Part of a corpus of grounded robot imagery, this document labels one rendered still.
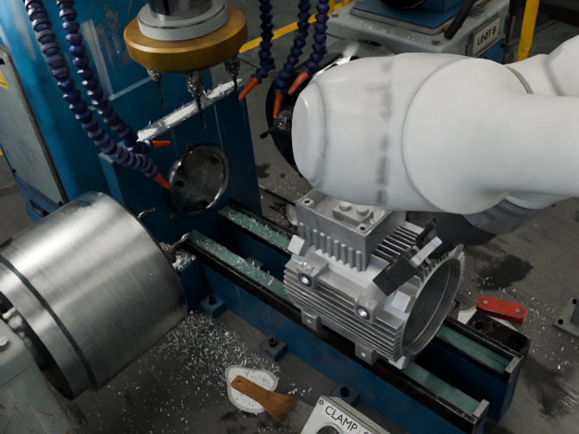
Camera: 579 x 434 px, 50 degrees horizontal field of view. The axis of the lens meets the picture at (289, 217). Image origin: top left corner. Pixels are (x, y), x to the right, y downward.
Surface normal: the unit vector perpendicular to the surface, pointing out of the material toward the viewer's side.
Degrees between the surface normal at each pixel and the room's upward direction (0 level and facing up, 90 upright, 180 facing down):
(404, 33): 0
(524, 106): 26
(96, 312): 58
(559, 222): 0
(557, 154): 70
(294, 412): 0
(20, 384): 89
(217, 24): 90
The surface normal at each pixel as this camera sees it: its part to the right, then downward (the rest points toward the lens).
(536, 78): 0.13, -0.60
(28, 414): 0.74, 0.38
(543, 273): -0.08, -0.76
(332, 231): -0.66, 0.53
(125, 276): 0.52, -0.18
